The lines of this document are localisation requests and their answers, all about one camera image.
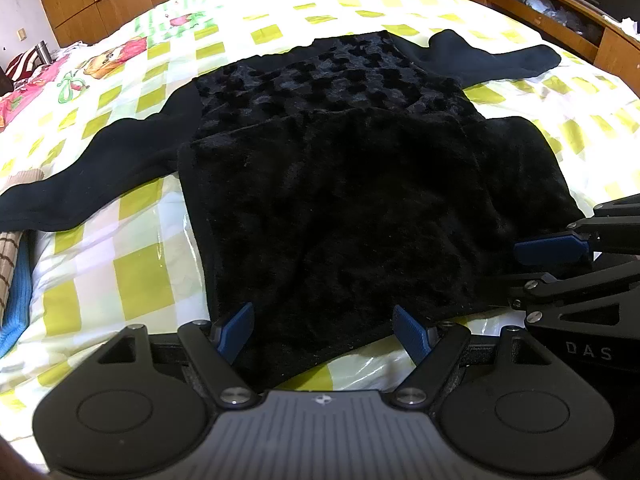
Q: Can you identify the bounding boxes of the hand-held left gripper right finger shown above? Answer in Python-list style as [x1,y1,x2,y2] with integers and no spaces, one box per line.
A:
[391,304,556,408]

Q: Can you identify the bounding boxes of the black fleece top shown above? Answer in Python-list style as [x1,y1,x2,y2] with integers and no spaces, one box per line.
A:
[0,30,586,391]

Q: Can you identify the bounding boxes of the brown striped cloth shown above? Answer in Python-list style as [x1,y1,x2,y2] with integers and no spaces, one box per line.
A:
[0,230,28,321]

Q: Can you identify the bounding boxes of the red white striped cloth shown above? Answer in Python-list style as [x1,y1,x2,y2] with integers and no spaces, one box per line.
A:
[5,45,53,83]

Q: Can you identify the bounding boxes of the green checkered plastic sheet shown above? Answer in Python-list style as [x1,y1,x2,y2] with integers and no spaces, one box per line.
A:
[0,0,640,461]

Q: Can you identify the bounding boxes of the beige ribbed cloth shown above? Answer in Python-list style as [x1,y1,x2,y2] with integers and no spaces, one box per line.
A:
[2,169,46,193]

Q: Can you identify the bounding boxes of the cartoon printed quilt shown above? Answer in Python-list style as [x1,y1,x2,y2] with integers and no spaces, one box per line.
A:
[0,0,451,133]

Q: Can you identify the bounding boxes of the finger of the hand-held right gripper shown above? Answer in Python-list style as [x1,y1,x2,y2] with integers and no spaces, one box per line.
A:
[513,199,640,267]
[507,260,640,333]

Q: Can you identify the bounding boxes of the grey bundled clothes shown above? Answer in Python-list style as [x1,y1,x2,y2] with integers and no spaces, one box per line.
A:
[505,0,601,46]

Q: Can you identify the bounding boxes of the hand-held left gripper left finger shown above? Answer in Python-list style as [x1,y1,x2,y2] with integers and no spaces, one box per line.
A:
[95,302,258,408]

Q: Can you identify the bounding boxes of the wooden cabinet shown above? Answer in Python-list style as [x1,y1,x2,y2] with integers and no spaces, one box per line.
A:
[445,0,640,81]

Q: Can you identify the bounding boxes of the blue knit cloth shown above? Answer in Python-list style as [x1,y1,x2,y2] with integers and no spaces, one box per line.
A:
[0,245,33,361]

